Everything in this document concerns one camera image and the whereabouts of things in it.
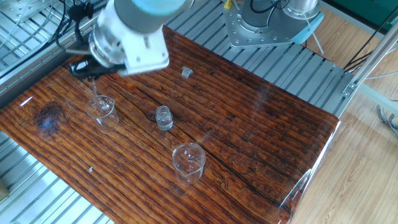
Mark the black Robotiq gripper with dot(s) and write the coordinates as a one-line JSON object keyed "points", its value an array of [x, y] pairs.
{"points": [[105, 70]]}

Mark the clear glass beaker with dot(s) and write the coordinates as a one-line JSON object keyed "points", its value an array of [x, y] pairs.
{"points": [[188, 169], [102, 119]]}

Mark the clear glass bottle stopper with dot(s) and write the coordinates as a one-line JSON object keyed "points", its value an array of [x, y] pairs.
{"points": [[186, 72]]}

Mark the wood grain table mat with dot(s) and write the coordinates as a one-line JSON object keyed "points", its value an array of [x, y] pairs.
{"points": [[248, 140]]}

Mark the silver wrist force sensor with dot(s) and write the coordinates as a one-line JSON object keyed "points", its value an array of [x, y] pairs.
{"points": [[105, 46]]}

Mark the brown cardboard box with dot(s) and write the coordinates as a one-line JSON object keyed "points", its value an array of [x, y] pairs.
{"points": [[3, 189]]}

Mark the silver perforated mounting plate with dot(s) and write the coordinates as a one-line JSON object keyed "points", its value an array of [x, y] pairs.
{"points": [[18, 9]]}

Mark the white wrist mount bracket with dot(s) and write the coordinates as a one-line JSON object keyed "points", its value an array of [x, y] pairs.
{"points": [[146, 53]]}

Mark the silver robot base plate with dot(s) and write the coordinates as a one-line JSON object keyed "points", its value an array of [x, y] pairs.
{"points": [[236, 31]]}

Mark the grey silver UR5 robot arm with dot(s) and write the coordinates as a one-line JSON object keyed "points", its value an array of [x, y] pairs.
{"points": [[146, 15]]}

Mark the small clear glass bottle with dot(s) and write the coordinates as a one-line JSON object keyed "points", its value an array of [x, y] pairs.
{"points": [[164, 121]]}

